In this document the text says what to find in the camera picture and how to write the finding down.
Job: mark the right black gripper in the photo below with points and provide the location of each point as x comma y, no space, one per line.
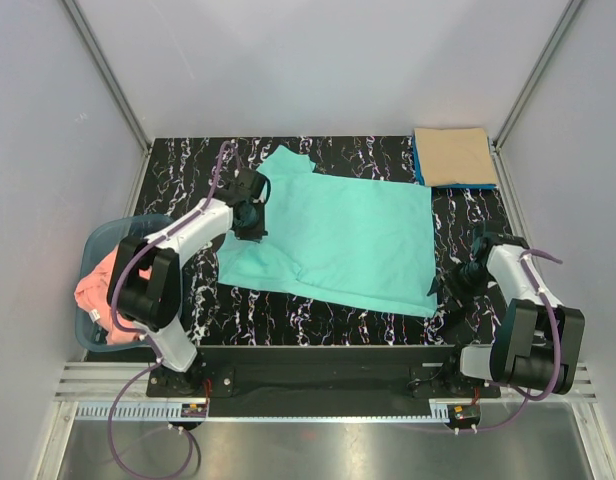
448,278

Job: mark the folded blue t-shirt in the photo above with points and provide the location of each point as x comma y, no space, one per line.
418,173

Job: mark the folded beige t-shirt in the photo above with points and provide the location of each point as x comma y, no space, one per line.
455,156

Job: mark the right aluminium frame post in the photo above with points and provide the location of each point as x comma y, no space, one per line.
540,66

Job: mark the blue plastic basket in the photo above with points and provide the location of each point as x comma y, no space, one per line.
100,243

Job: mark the left aluminium frame post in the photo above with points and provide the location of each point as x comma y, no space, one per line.
87,35

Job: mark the teal t-shirt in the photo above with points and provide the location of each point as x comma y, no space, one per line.
361,243

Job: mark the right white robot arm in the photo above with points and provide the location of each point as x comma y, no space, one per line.
536,348

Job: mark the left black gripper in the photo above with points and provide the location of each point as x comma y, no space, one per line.
259,232

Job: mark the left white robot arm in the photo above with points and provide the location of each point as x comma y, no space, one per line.
145,290

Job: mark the pink t-shirt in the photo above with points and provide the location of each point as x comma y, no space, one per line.
91,297

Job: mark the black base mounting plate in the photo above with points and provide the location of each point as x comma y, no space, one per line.
356,377

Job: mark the white slotted cable duct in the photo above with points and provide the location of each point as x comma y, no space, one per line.
418,412

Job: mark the aluminium frame post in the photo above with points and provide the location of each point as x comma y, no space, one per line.
540,66
87,35

